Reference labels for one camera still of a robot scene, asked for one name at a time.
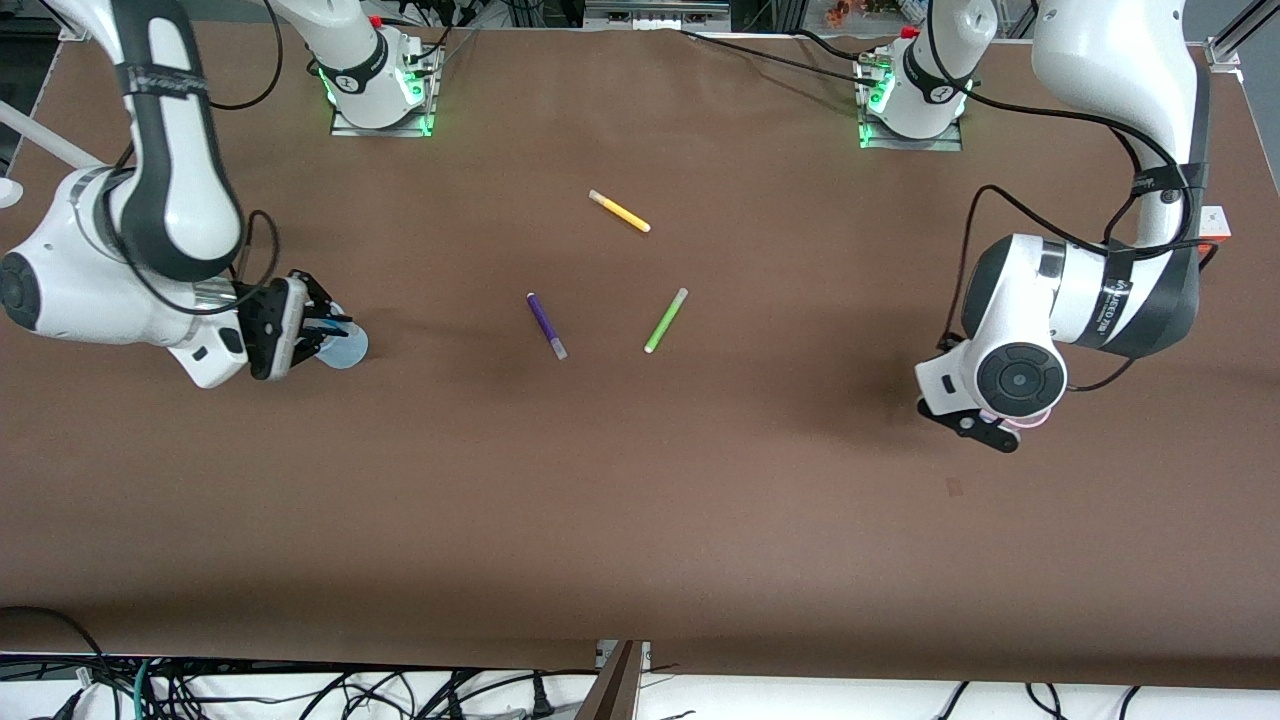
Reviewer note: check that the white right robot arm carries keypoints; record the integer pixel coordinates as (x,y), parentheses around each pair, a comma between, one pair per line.
(170,150)

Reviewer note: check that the translucent blue cup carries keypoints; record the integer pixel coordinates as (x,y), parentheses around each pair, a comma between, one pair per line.
(350,350)

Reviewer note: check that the translucent pink cup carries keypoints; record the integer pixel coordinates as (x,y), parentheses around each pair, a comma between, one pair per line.
(1035,421)

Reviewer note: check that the purple marker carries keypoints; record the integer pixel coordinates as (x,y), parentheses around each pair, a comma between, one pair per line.
(543,320)

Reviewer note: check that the green marker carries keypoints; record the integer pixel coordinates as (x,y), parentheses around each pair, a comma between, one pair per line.
(664,322)

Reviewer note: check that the small white orange box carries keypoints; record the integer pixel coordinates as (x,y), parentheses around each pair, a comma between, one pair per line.
(1212,220)

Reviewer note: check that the yellow marker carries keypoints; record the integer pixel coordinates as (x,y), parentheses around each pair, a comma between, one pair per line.
(620,211)

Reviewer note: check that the brown table cover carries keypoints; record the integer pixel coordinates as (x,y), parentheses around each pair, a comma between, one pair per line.
(640,520)

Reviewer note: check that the aluminium profile corner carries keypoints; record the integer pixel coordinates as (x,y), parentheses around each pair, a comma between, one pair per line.
(78,30)

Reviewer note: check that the orange background object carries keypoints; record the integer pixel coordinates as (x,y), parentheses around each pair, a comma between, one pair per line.
(838,13)

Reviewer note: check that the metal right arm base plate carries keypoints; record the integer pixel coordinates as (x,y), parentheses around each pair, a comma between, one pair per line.
(385,131)

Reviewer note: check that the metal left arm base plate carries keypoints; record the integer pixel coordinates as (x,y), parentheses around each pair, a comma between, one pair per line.
(910,145)

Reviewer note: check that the aluminium frame post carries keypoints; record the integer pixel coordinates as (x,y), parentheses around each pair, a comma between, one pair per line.
(1225,48)

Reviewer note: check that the grey metal frame bar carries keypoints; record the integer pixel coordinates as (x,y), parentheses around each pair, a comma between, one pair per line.
(655,15)

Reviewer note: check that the metal table frame bracket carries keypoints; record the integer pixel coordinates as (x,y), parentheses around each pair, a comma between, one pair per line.
(615,690)

